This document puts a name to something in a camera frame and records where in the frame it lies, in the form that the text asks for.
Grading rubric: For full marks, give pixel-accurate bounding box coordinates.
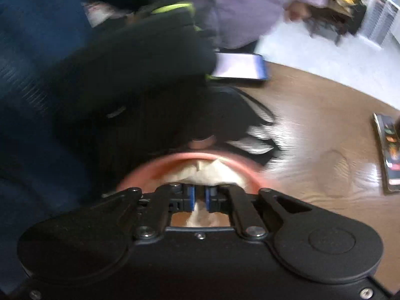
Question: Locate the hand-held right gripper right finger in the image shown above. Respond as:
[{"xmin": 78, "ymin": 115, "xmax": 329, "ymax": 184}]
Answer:
[{"xmin": 204, "ymin": 185, "xmax": 313, "ymax": 241}]

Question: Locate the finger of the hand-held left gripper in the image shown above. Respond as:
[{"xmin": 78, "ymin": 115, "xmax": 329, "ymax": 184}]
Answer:
[{"xmin": 194, "ymin": 85, "xmax": 283, "ymax": 167}]

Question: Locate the person's blue sweater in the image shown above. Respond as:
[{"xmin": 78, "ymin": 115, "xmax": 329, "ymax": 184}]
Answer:
[{"xmin": 0, "ymin": 0, "xmax": 176, "ymax": 291}]

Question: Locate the white drawer cabinet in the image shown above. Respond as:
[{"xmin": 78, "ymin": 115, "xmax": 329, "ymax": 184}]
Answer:
[{"xmin": 359, "ymin": 0, "xmax": 400, "ymax": 50}]

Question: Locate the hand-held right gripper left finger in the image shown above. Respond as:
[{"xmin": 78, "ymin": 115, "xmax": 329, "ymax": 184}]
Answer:
[{"xmin": 103, "ymin": 184, "xmax": 196, "ymax": 240}]

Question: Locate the smartphone with blue case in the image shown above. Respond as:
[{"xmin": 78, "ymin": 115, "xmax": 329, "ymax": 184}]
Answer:
[{"xmin": 207, "ymin": 51, "xmax": 269, "ymax": 86}]

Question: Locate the beige cloth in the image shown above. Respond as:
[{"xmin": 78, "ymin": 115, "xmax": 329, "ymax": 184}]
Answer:
[{"xmin": 162, "ymin": 159, "xmax": 242, "ymax": 227}]

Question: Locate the orange footed bowl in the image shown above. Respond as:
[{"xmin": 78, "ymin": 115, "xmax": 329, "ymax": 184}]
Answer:
[{"xmin": 115, "ymin": 151, "xmax": 276, "ymax": 195}]

